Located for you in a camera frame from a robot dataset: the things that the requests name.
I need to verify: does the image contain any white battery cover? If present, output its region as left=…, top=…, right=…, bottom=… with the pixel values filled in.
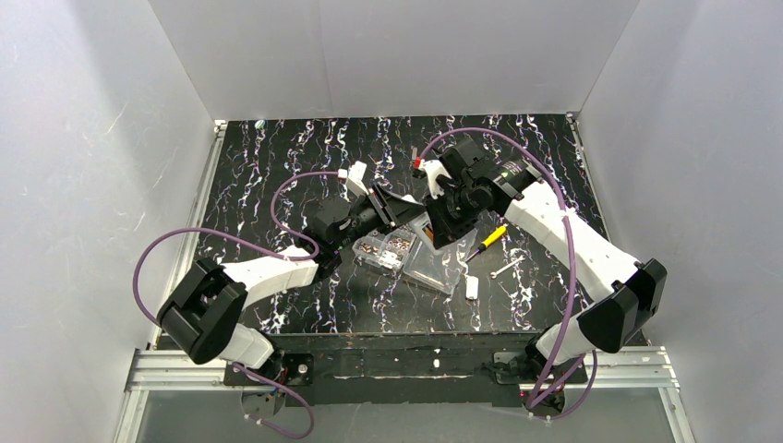
left=465, top=275, right=479, bottom=301

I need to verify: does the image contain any white remote control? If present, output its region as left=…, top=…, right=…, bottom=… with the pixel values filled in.
left=408, top=212, right=437, bottom=253

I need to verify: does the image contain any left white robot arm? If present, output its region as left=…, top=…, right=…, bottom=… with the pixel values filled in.
left=156, top=186, right=426, bottom=369

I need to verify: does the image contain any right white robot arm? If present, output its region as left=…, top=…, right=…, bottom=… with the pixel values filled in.
left=414, top=138, right=668, bottom=371

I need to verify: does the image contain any clear plastic parts box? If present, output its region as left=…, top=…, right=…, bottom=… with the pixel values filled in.
left=352, top=223, right=476, bottom=295

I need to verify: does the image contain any small silver wrench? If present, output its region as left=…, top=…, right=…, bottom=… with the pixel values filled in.
left=489, top=257, right=525, bottom=280

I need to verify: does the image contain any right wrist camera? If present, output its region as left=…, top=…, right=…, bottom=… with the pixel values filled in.
left=414, top=158, right=454, bottom=199

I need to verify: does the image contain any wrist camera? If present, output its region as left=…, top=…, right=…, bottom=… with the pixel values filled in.
left=414, top=158, right=454, bottom=199
left=338, top=161, right=368, bottom=197

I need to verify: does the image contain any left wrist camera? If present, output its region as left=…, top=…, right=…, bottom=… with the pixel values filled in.
left=338, top=161, right=368, bottom=197

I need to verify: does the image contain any yellow handled screwdriver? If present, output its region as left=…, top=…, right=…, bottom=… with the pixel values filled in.
left=465, top=224, right=507, bottom=263

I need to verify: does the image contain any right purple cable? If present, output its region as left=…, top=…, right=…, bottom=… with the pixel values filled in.
left=418, top=128, right=599, bottom=422

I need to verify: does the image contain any purple cable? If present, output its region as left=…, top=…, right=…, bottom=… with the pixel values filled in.
left=418, top=128, right=599, bottom=422
left=132, top=171, right=341, bottom=441

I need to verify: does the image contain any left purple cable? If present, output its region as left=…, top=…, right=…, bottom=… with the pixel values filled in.
left=132, top=171, right=341, bottom=441

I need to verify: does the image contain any aluminium frame rail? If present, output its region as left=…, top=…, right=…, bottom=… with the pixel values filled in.
left=495, top=346, right=681, bottom=390

